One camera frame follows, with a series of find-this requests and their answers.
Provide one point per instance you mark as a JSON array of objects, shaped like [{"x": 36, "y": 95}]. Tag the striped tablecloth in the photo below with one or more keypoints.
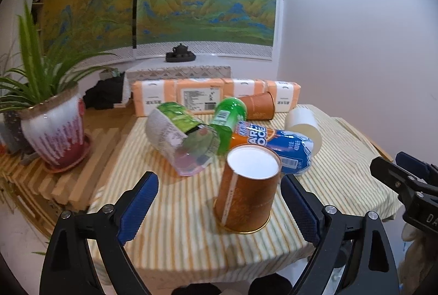
[{"x": 191, "y": 199}]

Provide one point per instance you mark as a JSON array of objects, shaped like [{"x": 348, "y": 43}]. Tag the black cloth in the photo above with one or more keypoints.
[{"x": 102, "y": 93}]

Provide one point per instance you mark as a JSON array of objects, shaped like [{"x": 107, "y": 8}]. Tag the wall shelf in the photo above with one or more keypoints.
[{"x": 38, "y": 4}]

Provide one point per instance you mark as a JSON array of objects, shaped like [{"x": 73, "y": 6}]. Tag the green spider plant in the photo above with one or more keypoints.
[{"x": 37, "y": 76}]

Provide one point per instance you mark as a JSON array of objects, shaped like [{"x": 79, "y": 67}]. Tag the white and red flower pot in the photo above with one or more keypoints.
[{"x": 56, "y": 134}]

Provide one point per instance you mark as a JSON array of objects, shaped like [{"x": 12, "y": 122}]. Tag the red pot saucer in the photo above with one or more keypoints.
[{"x": 73, "y": 163}]

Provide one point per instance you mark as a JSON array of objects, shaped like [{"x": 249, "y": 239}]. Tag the blue and orange drink bottle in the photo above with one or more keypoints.
[{"x": 284, "y": 148}]

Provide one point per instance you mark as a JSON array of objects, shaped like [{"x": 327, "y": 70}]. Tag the person's right forearm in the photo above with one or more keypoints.
[{"x": 419, "y": 257}]

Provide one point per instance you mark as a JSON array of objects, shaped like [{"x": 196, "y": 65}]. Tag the clear cup with green label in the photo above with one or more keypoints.
[{"x": 178, "y": 134}]

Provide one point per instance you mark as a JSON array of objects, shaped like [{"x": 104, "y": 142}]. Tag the green plastic bottle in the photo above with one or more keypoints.
[{"x": 227, "y": 120}]

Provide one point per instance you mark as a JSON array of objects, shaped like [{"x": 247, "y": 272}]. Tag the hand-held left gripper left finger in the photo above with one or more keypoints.
[{"x": 138, "y": 206}]

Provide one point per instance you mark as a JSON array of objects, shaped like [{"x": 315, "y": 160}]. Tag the white patterned box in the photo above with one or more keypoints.
[{"x": 160, "y": 72}]

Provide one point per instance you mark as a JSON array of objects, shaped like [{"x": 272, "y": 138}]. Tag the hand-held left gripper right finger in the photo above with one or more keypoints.
[{"x": 301, "y": 209}]

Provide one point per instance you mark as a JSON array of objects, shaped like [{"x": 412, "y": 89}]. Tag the orange paper cup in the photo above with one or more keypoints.
[
  {"x": 244, "y": 199},
  {"x": 258, "y": 107}
]

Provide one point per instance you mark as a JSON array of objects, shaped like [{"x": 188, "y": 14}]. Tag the small succulent plant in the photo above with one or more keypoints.
[{"x": 110, "y": 73}]

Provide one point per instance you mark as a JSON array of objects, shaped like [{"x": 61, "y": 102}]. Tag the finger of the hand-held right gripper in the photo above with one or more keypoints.
[
  {"x": 393, "y": 175},
  {"x": 415, "y": 166}
]

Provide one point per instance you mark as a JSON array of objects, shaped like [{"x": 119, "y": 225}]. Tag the white paper cup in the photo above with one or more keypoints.
[{"x": 304, "y": 125}]

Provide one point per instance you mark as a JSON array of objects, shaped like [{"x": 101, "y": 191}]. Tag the black tea tray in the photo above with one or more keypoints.
[{"x": 180, "y": 57}]

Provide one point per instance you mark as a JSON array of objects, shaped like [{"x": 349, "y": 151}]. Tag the grey flower pot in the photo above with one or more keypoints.
[{"x": 12, "y": 134}]

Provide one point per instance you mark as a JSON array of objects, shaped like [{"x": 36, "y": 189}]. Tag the black teapot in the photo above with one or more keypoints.
[{"x": 180, "y": 49}]

